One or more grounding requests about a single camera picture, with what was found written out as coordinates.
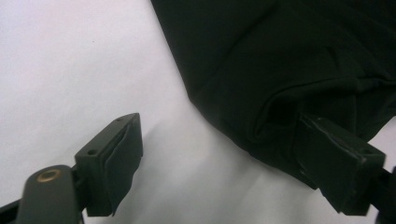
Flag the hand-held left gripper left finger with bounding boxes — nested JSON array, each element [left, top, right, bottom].
[[15, 112, 144, 224]]

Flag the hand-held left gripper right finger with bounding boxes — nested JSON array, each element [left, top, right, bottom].
[[293, 113, 396, 224]]

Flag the black pants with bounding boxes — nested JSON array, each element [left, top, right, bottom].
[[150, 0, 396, 190]]

